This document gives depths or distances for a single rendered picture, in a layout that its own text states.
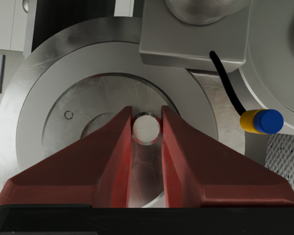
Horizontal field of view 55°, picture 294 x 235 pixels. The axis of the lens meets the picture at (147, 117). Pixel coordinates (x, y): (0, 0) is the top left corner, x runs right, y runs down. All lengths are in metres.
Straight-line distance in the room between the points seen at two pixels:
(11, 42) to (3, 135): 3.12
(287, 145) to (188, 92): 0.24
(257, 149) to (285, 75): 0.35
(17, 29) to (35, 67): 3.13
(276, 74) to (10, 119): 0.16
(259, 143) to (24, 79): 0.42
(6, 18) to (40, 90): 3.22
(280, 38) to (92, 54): 0.11
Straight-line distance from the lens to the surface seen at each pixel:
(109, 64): 0.16
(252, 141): 0.52
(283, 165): 0.38
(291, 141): 0.37
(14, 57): 0.57
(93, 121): 0.15
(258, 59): 0.18
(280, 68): 0.18
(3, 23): 3.39
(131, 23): 0.17
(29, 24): 0.20
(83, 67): 0.17
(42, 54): 0.18
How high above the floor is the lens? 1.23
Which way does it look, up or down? level
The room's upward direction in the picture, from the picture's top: 174 degrees counter-clockwise
